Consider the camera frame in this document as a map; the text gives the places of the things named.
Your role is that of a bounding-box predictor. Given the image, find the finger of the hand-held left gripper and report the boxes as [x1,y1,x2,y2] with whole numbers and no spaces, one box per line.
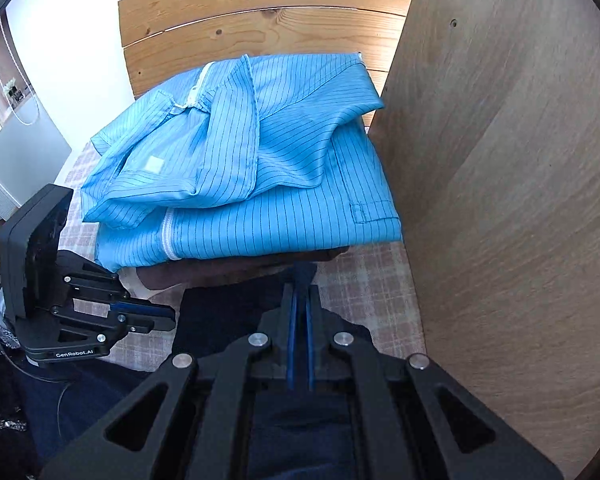
[60,252,176,317]
[55,310,177,335]

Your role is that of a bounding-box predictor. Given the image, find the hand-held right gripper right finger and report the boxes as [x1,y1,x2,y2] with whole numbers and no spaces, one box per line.
[302,282,563,480]

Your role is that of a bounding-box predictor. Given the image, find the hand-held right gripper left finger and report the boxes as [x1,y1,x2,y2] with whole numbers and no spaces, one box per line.
[40,280,301,480]

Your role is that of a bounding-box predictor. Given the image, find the navy blue shorts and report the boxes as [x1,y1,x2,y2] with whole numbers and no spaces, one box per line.
[15,260,381,480]

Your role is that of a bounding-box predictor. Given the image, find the blue folded clothes stack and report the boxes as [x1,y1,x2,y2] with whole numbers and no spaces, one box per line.
[117,0,421,133]

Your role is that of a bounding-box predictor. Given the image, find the beige folded garment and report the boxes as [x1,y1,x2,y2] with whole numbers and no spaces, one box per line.
[117,266,153,302]

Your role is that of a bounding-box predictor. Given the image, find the pink plaid tablecloth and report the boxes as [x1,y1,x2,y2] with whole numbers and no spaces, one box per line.
[55,139,427,376]

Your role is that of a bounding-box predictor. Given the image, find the brown folded garment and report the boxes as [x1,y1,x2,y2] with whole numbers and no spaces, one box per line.
[136,244,352,292]

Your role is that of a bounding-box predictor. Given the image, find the grey cabinet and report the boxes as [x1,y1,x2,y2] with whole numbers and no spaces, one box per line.
[0,94,74,227]

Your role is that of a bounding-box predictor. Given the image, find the blue striped work coat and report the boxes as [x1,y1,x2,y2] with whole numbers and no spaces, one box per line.
[94,125,403,272]
[80,52,386,231]

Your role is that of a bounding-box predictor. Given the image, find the large wood grain panel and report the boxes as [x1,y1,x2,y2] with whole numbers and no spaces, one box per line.
[367,0,600,480]

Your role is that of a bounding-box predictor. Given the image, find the white cable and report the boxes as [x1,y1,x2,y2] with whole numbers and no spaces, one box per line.
[0,14,45,127]

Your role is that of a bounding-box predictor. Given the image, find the wall socket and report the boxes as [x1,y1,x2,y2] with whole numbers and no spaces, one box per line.
[2,77,27,107]

